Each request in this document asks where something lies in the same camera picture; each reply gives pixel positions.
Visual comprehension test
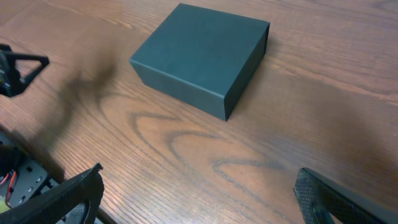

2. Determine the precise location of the dark green box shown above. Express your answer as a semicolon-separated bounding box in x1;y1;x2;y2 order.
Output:
129;3;270;121

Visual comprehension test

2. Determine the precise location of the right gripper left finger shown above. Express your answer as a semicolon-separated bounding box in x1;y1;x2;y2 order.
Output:
1;163;104;224

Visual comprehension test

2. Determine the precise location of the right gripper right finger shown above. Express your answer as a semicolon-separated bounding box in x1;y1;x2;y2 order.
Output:
293;167;397;224

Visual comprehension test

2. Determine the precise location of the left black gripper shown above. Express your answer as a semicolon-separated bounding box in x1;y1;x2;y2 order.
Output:
1;44;49;97

